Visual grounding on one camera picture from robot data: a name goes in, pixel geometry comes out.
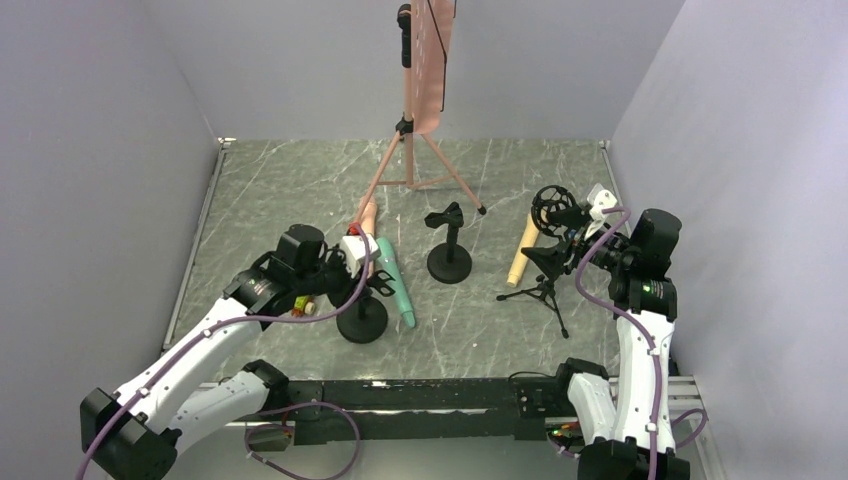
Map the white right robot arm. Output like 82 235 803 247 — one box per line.
527 201 691 479

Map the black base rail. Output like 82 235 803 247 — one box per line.
284 376 576 445

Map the teal microphone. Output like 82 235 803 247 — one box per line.
376 237 417 328

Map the yellow microphone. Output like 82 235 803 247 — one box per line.
506 214 539 288

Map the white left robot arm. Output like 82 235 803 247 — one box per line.
76 224 381 479

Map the colourful toy block car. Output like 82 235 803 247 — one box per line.
291 296 315 317

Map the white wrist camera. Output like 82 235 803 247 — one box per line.
586 183 618 223
339 233 381 271

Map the pink music stand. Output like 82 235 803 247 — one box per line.
353 1 488 223

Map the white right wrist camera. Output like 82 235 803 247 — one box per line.
586 183 618 223

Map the black round-base mic stand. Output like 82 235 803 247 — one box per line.
424 202 473 284
331 270 395 344

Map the black shock mount tripod stand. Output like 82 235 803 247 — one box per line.
496 185 575 339

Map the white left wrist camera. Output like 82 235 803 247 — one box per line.
339 233 381 271

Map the pink microphone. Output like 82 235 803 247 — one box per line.
351 197 378 277

